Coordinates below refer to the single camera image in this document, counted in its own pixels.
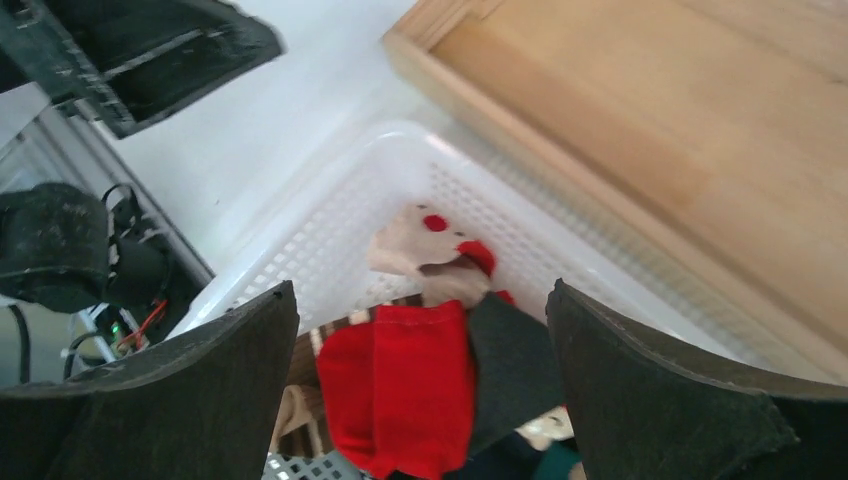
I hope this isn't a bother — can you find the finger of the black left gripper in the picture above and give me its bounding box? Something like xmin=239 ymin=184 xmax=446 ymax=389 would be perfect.
xmin=1 ymin=0 xmax=287 ymax=138

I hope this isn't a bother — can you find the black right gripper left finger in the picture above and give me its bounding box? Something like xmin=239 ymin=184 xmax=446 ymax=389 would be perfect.
xmin=1 ymin=281 xmax=299 ymax=479

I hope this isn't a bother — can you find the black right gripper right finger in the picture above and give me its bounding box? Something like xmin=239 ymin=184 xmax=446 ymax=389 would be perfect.
xmin=546 ymin=281 xmax=847 ymax=479

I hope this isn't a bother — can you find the dark green sock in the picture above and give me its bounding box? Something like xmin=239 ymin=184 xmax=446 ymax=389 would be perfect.
xmin=531 ymin=443 xmax=587 ymax=480

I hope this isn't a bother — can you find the brown striped sock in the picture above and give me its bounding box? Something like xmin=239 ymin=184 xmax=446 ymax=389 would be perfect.
xmin=271 ymin=294 xmax=425 ymax=460

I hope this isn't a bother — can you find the black grey sock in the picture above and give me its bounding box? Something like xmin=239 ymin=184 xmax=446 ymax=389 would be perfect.
xmin=468 ymin=292 xmax=565 ymax=455

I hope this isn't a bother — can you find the red sock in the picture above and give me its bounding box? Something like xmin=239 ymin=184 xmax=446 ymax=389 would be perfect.
xmin=316 ymin=300 xmax=476 ymax=479

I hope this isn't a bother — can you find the white perforated plastic basket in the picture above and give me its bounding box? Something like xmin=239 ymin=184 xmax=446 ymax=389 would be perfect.
xmin=165 ymin=119 xmax=823 ymax=480

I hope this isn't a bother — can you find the beige reindeer sock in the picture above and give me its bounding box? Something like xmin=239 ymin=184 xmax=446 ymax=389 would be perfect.
xmin=366 ymin=204 xmax=497 ymax=309

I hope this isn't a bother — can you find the dark printed sock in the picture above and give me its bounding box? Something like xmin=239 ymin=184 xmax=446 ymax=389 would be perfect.
xmin=442 ymin=433 xmax=543 ymax=480

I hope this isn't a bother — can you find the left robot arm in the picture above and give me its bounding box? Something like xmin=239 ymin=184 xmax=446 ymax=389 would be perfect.
xmin=1 ymin=1 xmax=287 ymax=349

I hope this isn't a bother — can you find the wooden hanger stand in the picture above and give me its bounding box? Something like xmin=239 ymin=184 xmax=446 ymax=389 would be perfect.
xmin=383 ymin=1 xmax=847 ymax=380

